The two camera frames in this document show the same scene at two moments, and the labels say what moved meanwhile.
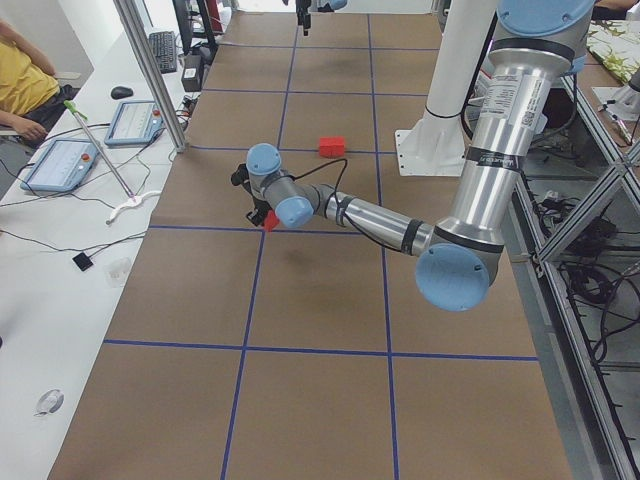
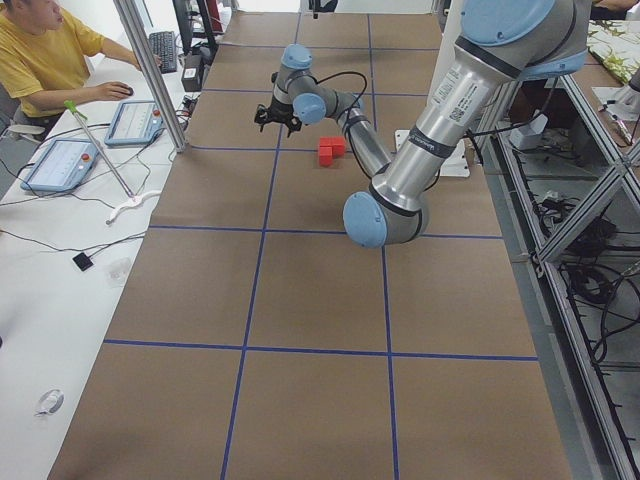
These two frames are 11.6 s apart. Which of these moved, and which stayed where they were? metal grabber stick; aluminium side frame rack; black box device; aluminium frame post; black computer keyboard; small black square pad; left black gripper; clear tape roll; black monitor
Moved: left black gripper
Stayed: black computer keyboard; small black square pad; clear tape roll; aluminium frame post; black monitor; metal grabber stick; aluminium side frame rack; black box device
